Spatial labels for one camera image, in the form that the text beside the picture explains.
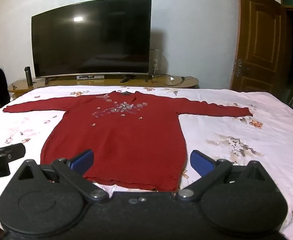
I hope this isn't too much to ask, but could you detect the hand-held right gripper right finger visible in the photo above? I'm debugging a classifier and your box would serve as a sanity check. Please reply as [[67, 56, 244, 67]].
[[176, 150, 272, 202]]

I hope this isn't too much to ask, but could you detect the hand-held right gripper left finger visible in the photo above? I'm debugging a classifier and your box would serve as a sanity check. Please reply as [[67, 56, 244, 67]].
[[11, 149, 110, 203]]

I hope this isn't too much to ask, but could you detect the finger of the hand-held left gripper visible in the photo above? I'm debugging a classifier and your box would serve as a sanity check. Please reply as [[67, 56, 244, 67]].
[[0, 143, 26, 161]]

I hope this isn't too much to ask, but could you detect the red embroidered sweater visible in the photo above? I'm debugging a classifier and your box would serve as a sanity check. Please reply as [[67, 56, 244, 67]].
[[3, 91, 253, 192]]

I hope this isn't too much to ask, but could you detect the floral white bed sheet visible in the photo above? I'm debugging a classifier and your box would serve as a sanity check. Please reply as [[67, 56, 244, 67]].
[[0, 85, 293, 240]]

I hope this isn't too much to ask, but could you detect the black thermos bottle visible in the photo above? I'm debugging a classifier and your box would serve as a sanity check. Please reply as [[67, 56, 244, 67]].
[[24, 66, 33, 87]]

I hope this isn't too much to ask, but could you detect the wooden television stand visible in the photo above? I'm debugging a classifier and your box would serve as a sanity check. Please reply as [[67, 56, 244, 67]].
[[8, 76, 199, 99]]

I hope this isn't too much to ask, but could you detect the silver set-top box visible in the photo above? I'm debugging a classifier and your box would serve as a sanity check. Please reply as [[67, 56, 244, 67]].
[[76, 74, 105, 80]]

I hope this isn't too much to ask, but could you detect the translucent grey box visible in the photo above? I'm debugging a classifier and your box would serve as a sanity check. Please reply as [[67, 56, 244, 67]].
[[150, 49, 163, 76]]

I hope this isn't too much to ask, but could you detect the curved black television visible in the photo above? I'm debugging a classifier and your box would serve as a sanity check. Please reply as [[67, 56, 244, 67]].
[[31, 0, 152, 84]]

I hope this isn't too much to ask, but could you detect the brown wooden door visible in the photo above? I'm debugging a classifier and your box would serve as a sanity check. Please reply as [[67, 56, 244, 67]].
[[230, 0, 291, 97]]

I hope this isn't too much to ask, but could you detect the black power cable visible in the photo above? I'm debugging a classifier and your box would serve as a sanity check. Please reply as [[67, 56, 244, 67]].
[[152, 74, 193, 87]]

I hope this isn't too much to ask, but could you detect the metal door handle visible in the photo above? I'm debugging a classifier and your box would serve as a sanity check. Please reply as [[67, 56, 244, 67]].
[[235, 59, 250, 78]]

